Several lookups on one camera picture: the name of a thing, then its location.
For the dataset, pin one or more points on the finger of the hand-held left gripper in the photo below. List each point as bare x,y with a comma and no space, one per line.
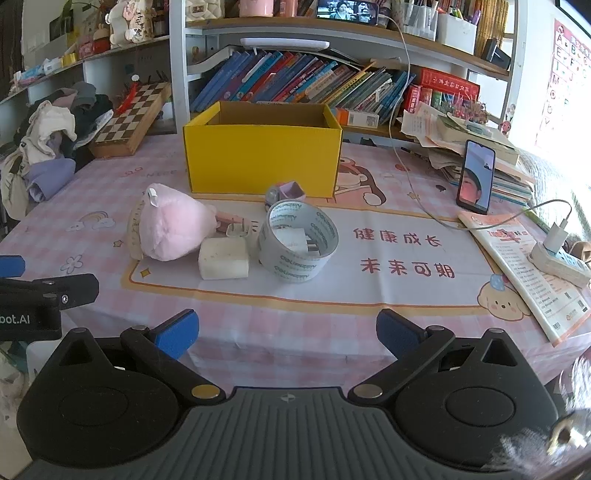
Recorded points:
10,266
76,287

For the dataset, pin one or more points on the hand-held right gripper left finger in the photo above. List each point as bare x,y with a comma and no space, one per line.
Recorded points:
178,334

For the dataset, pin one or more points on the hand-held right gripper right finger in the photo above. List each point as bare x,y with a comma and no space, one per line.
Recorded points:
397,334

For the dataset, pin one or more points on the white foam block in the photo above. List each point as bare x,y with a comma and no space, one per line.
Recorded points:
224,261

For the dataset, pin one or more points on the pink plush toy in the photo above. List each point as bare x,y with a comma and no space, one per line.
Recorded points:
173,226

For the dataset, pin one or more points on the clear tape roll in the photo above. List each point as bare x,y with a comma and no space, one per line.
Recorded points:
318,244

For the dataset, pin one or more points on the grey purple toy truck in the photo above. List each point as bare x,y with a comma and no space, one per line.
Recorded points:
288,191

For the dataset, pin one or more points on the yellow cardboard box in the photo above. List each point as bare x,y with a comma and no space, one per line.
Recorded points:
263,159

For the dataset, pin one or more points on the pink printed tablecloth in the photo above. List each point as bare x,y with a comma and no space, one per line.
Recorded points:
392,286

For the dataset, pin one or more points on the white folding plug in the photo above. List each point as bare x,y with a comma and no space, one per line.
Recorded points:
240,230

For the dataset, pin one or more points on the pile of clothes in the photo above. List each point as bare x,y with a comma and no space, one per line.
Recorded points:
46,138

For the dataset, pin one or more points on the white charger adapter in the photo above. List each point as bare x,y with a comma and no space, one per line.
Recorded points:
298,240

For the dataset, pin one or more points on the orange white booklet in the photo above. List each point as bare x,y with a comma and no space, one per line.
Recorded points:
531,277

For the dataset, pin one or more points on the black smartphone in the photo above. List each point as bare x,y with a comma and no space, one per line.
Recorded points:
476,177

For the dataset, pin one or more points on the white power strip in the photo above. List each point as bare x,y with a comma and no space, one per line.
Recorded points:
561,267

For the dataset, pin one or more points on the wooden chessboard box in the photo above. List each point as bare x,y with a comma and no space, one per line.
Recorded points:
131,117

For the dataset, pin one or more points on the red tassel ornament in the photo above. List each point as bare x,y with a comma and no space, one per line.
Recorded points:
127,99

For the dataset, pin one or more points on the stack of books and papers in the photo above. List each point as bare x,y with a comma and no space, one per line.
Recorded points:
461,134

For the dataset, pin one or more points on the white side shelf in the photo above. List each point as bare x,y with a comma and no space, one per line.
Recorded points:
92,62

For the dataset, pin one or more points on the white orange small box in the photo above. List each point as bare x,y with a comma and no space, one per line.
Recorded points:
358,117

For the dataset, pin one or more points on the red dictionary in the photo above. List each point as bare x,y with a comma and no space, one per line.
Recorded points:
445,83

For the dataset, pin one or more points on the cream plush decoration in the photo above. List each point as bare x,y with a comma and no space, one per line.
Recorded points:
129,21

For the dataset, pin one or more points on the row of books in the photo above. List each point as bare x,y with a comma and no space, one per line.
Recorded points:
300,76

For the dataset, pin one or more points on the white pen holder box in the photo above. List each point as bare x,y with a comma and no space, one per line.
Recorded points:
456,34

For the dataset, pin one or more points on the white light bar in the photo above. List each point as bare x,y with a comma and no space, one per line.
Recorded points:
284,43

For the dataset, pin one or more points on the white pen cup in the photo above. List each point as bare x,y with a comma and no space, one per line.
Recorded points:
419,21

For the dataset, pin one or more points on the smartphone showing video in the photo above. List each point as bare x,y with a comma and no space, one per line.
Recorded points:
348,10

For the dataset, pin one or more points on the pink tin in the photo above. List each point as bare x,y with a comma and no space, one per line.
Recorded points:
268,7

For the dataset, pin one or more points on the white wall charger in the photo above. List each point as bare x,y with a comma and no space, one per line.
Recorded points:
556,236

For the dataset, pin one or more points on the alphabet wall poster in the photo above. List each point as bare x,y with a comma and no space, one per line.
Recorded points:
565,78

